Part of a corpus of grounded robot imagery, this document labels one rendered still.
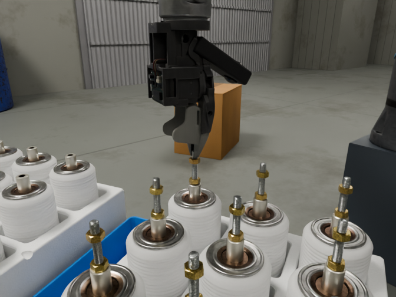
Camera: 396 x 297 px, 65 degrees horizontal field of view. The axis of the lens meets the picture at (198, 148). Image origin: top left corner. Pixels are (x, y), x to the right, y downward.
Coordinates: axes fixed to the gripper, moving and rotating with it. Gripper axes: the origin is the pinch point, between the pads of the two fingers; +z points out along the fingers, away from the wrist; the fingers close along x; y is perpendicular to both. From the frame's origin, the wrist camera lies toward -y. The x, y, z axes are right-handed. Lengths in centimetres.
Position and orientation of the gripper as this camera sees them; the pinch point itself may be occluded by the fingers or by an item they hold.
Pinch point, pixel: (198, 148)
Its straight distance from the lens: 52.8
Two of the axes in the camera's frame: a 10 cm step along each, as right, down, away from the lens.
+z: 0.0, 9.4, 3.4
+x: 4.4, 3.0, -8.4
